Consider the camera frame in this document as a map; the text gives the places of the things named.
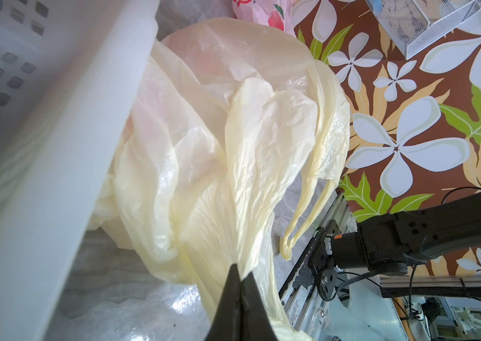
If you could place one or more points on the white wire basket right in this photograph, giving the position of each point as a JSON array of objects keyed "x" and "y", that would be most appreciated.
[{"x": 414, "y": 25}]

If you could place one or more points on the white perforated plastic basket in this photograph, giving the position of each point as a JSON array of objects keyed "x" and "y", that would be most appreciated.
[{"x": 69, "y": 73}]

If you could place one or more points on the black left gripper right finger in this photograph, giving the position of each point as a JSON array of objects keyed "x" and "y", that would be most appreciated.
[{"x": 254, "y": 325}]

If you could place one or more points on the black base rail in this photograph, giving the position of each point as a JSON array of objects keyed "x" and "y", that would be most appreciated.
[{"x": 302, "y": 304}]

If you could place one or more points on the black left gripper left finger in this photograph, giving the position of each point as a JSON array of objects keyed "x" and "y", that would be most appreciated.
[{"x": 228, "y": 319}]

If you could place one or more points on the pink apple-print plastic bag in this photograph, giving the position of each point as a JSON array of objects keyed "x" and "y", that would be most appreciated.
[{"x": 273, "y": 13}]

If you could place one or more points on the yellow orange-print plastic bag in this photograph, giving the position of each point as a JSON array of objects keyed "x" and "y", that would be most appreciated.
[{"x": 227, "y": 116}]

